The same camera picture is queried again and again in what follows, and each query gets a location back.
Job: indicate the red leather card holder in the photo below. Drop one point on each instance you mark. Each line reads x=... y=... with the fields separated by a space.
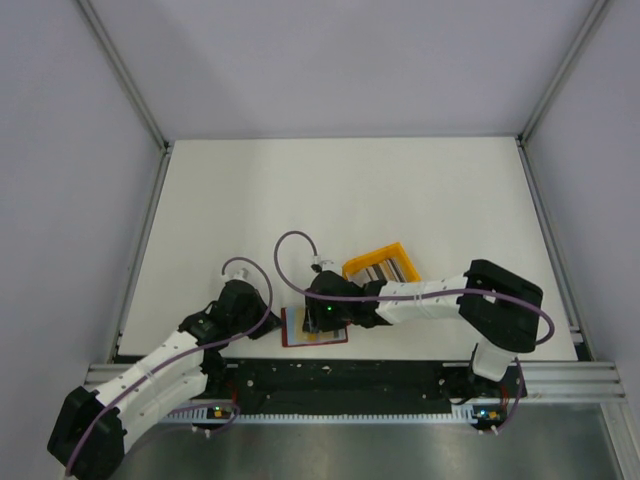
x=294 y=336

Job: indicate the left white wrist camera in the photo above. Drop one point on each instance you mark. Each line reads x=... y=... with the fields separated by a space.
x=241 y=274

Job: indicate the white slotted cable duct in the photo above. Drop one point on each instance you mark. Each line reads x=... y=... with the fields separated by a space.
x=458 y=414

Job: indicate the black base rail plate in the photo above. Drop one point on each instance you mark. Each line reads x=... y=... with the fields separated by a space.
x=351 y=387

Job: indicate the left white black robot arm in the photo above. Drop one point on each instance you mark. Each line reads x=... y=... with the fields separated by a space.
x=96 y=428

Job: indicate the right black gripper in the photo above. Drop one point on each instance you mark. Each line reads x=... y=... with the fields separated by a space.
x=315 y=320

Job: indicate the stack of cards in bin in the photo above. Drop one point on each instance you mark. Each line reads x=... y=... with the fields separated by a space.
x=388 y=269

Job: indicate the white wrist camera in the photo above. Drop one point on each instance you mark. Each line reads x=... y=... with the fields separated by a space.
x=319 y=264
x=241 y=274

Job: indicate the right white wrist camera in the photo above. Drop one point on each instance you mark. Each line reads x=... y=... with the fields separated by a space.
x=319 y=264

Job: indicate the yellow plastic card bin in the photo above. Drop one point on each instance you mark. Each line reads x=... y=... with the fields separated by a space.
x=352 y=270

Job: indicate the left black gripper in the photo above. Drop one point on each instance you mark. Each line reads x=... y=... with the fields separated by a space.
x=271 y=323

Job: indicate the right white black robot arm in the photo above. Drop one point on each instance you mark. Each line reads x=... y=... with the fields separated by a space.
x=502 y=307

